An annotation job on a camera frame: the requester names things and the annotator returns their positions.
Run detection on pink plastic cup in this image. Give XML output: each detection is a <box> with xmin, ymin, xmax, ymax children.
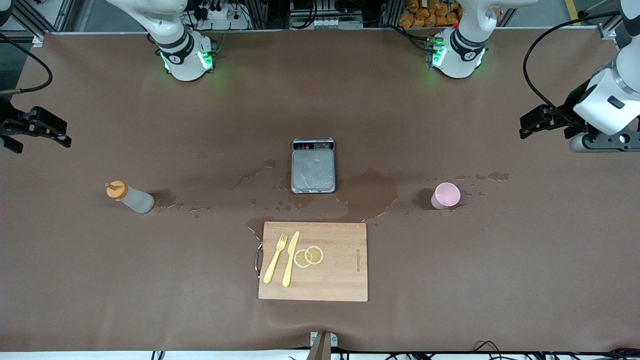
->
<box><xmin>431</xmin><ymin>182</ymin><xmax>461</xmax><ymax>210</ymax></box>

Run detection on translucent sauce bottle orange cap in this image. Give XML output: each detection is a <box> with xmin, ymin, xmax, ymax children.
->
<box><xmin>105</xmin><ymin>180</ymin><xmax>155</xmax><ymax>215</ymax></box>

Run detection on orange snack packets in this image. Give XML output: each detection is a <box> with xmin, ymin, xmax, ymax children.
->
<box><xmin>398</xmin><ymin>0</ymin><xmax>463</xmax><ymax>29</ymax></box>

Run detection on white power strip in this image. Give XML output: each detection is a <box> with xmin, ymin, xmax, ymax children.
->
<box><xmin>198</xmin><ymin>4</ymin><xmax>251</xmax><ymax>30</ymax></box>

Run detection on brown table cloth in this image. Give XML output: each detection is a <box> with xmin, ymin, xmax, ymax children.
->
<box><xmin>0</xmin><ymin>29</ymin><xmax>640</xmax><ymax>353</ymax></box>

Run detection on silver kitchen scale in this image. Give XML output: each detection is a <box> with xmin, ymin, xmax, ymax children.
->
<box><xmin>291</xmin><ymin>138</ymin><xmax>337</xmax><ymax>195</ymax></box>

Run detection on wooden cutting board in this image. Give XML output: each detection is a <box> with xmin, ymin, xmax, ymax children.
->
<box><xmin>255</xmin><ymin>221</ymin><xmax>369</xmax><ymax>303</ymax></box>

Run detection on yellow plastic fork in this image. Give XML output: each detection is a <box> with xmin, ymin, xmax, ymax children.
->
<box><xmin>263</xmin><ymin>233</ymin><xmax>289</xmax><ymax>285</ymax></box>

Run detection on yellow plastic knife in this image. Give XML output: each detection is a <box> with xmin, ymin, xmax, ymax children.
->
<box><xmin>281</xmin><ymin>231</ymin><xmax>301</xmax><ymax>288</ymax></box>

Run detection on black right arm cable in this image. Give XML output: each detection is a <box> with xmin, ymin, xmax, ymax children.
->
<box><xmin>0</xmin><ymin>32</ymin><xmax>54</xmax><ymax>97</ymax></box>

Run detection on black floor cable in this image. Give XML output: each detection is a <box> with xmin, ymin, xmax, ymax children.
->
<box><xmin>470</xmin><ymin>340</ymin><xmax>640</xmax><ymax>360</ymax></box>

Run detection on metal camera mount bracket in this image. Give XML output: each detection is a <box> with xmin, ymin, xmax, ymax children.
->
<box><xmin>309</xmin><ymin>331</ymin><xmax>339</xmax><ymax>360</ymax></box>

